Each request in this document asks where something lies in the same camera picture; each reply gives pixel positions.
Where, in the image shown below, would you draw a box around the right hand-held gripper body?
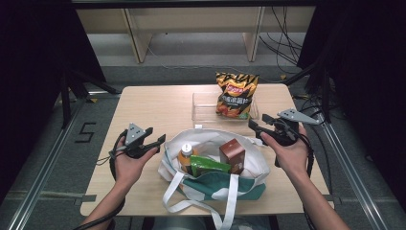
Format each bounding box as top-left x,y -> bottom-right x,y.
271,108 -> 321,148

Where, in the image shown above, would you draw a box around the right hand-held gripper cable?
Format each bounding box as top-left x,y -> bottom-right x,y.
286,126 -> 317,230

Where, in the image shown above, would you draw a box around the person's legs in jeans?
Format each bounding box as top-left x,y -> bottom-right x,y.
152,215 -> 272,230

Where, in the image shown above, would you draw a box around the black floor cables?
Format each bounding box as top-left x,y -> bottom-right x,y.
292,92 -> 327,126

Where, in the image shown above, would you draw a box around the black metal stand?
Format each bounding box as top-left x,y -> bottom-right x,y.
59,68 -> 122,129
282,60 -> 333,125

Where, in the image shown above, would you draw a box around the hanging black cable bundle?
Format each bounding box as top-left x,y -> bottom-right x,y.
258,6 -> 305,75

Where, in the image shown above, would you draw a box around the left hand-held gripper cable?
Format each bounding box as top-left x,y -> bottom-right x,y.
72,129 -> 128,230

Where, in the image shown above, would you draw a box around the person's right hand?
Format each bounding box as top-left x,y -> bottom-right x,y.
259,125 -> 309,179

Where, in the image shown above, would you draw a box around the yellow and black chips bag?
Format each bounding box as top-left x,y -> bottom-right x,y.
215,71 -> 260,120

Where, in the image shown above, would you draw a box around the dark curtain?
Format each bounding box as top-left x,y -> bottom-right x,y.
296,0 -> 406,212
0,0 -> 108,205

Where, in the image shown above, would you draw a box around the clear plastic bin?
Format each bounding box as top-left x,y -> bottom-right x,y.
191,91 -> 260,125

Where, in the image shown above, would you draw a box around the brown carton box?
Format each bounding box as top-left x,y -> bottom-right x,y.
218,138 -> 247,175

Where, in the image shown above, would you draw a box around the white and green tote bag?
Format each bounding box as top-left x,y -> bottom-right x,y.
157,127 -> 272,230

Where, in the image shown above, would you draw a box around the green snack packet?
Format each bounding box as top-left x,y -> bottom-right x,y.
190,154 -> 232,178

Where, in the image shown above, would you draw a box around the hand-held gripper cable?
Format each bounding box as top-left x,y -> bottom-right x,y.
286,126 -> 317,230
72,129 -> 128,230

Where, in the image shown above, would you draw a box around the person's left hand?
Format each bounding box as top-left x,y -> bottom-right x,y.
114,147 -> 160,190

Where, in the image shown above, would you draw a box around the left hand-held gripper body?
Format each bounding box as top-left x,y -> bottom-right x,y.
123,123 -> 151,160

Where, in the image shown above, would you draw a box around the aluminium floor rail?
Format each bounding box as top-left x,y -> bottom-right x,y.
6,95 -> 90,230
319,121 -> 389,230

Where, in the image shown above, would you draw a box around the orange juice bottle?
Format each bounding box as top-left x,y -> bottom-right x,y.
177,143 -> 196,175

